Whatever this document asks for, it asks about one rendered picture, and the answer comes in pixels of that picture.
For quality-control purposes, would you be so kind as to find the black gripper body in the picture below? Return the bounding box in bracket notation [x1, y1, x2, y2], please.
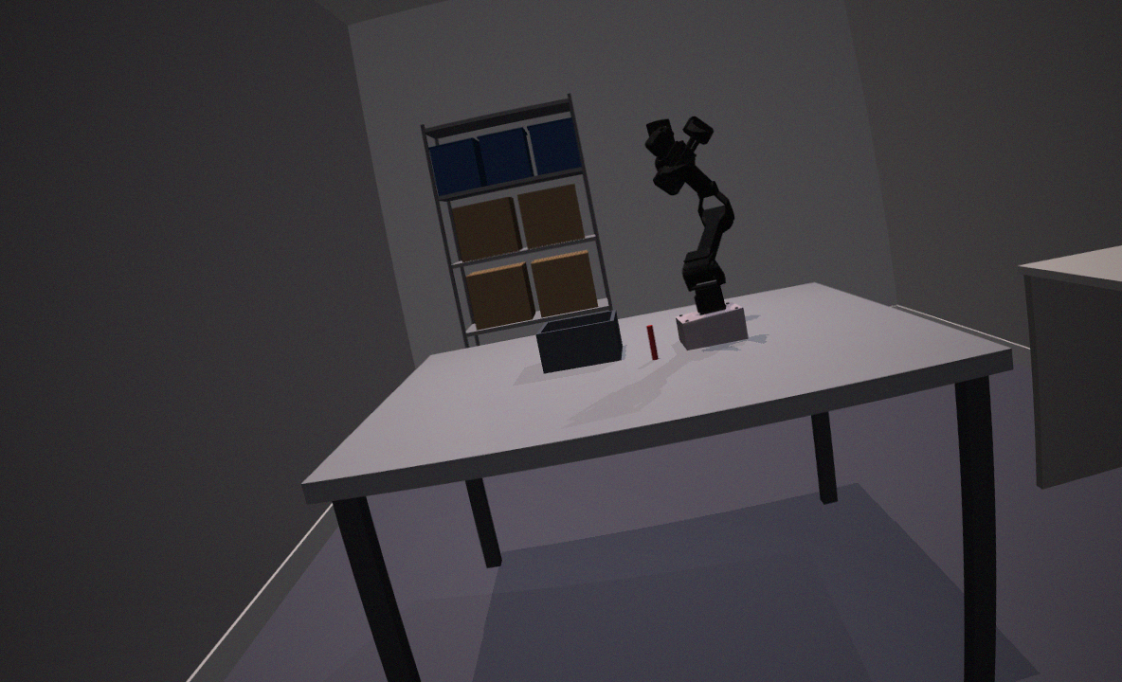
[653, 117, 714, 195]

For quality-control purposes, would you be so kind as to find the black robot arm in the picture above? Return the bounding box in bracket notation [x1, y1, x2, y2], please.
[644, 119, 734, 315]

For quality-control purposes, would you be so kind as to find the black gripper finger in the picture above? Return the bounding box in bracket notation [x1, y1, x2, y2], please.
[686, 119, 712, 144]
[660, 164, 689, 190]

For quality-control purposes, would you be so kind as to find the red peg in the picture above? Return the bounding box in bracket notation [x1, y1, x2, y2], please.
[647, 325, 657, 360]

